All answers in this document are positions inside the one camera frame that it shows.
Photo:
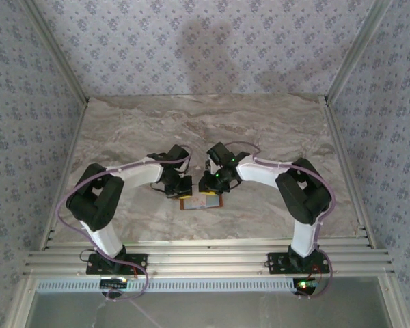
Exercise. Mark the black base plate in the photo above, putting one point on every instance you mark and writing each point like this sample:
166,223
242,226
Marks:
140,259
276,263

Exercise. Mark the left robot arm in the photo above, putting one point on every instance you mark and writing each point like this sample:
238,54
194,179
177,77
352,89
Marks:
140,174

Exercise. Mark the aluminium rail frame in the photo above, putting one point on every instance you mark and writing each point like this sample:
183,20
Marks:
205,259

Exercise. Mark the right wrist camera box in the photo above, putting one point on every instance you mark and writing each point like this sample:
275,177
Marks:
209,165

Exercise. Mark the white card with pink print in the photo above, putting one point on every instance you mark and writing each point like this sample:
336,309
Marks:
200,202

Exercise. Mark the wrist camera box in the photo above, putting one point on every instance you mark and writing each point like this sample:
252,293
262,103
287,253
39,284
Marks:
185,167
209,165

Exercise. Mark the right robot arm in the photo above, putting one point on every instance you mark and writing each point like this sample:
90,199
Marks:
259,172

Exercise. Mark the brown leather card holder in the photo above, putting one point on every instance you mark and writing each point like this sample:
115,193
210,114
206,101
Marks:
216,202

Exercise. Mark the circuit board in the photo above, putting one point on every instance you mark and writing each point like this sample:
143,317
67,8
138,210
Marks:
305,284
112,283

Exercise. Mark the left circuit board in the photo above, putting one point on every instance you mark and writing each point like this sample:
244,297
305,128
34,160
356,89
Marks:
112,283

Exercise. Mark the right circuit board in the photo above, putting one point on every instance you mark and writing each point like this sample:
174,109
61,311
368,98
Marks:
305,284

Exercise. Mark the aluminium corner post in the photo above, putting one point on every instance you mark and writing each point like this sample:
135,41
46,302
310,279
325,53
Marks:
58,51
355,51

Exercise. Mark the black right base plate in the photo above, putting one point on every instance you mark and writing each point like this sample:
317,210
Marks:
276,263

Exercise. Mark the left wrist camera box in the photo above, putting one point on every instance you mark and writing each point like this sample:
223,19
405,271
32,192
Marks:
185,167

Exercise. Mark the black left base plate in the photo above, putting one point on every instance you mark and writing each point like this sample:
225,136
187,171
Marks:
140,259

